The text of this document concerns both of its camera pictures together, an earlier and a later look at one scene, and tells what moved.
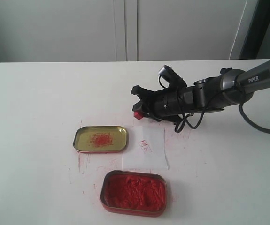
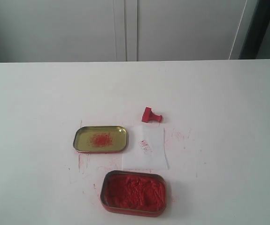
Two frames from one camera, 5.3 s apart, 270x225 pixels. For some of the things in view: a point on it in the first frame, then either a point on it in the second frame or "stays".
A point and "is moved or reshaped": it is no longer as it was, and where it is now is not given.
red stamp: [138, 115] is moved or reshaped
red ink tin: [139, 192] stays
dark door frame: [256, 32] stays
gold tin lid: [100, 139] stays
